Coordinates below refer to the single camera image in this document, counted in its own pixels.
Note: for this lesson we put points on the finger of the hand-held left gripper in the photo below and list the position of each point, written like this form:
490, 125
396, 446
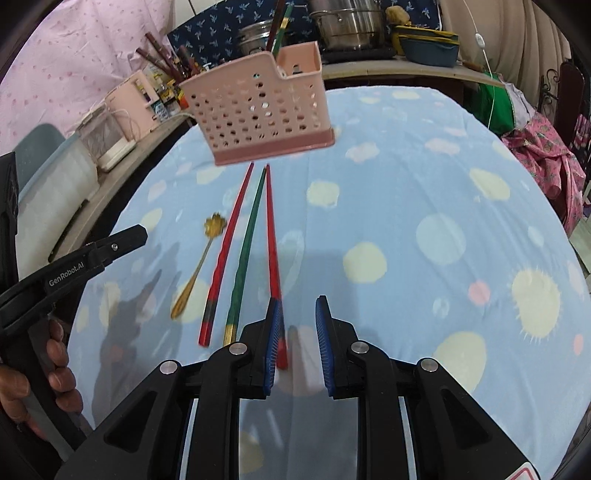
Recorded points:
7, 207
122, 240

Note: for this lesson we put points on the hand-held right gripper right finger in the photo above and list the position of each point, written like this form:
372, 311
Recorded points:
323, 341

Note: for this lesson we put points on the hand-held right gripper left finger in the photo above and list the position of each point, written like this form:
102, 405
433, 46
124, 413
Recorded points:
273, 341

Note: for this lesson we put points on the gold flower spoon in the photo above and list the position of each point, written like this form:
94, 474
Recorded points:
215, 225

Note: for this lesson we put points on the green chopstick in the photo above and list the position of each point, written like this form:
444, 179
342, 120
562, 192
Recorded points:
282, 34
247, 249

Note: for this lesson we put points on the red chopstick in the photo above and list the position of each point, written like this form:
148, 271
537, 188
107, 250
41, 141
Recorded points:
272, 240
226, 254

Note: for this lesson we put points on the pink perforated utensil basket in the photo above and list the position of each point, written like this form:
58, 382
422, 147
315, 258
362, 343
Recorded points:
258, 110

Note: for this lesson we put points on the translucent plastic storage box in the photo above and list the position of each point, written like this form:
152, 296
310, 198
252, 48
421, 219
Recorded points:
55, 170

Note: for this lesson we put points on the white small appliance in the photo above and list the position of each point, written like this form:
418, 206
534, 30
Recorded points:
104, 138

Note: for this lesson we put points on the pink electric appliance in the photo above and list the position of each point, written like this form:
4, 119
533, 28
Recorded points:
129, 104

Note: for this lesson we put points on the yellow label sauce bottle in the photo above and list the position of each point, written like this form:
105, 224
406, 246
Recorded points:
167, 95

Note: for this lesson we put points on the pink printed curtain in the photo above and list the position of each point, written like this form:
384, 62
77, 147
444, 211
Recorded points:
55, 60

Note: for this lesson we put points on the navy floral cloth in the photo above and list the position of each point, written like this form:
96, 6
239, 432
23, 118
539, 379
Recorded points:
207, 27

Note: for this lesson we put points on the stainless steel rice cooker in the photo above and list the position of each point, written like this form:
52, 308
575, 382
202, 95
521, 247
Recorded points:
254, 39

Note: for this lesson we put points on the pink floral garment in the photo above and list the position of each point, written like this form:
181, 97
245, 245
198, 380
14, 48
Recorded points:
545, 166

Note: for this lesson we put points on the wooden shelf board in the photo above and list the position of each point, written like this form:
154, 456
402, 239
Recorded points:
415, 74

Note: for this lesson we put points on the green cloth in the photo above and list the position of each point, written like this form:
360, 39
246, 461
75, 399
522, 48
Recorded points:
496, 106

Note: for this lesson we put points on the stainless steel steamer pot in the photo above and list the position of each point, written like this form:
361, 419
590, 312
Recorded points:
346, 23

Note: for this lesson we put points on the tan lumpy object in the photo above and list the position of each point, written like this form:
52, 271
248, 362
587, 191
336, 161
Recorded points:
398, 14

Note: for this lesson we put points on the dark ornate chair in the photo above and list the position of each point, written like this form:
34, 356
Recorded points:
568, 97

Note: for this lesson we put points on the beige curtain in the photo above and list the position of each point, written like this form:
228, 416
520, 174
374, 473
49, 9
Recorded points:
508, 37

